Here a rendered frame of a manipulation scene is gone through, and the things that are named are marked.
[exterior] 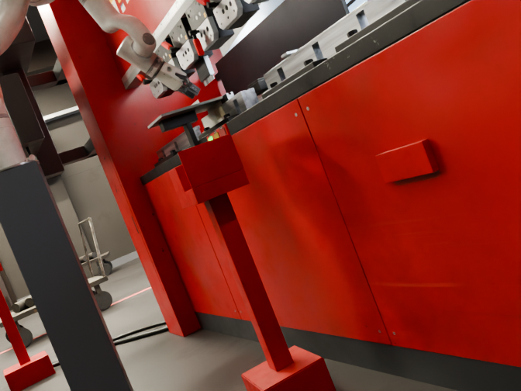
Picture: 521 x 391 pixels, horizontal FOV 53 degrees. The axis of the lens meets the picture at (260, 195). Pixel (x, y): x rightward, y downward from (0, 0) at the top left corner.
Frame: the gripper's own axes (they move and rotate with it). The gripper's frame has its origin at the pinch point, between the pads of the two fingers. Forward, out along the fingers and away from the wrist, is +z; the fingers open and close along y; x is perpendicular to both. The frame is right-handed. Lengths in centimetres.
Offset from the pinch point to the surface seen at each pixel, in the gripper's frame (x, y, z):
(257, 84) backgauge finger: -17.1, -4.4, 21.3
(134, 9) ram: -35, 34, -35
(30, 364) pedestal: 128, 155, 17
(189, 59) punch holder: -11.0, -0.2, -7.1
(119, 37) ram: -35, 65, -35
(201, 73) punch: -9.6, 1.0, 0.0
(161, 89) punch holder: -10.8, 37.5, -6.8
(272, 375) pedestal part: 87, -50, 51
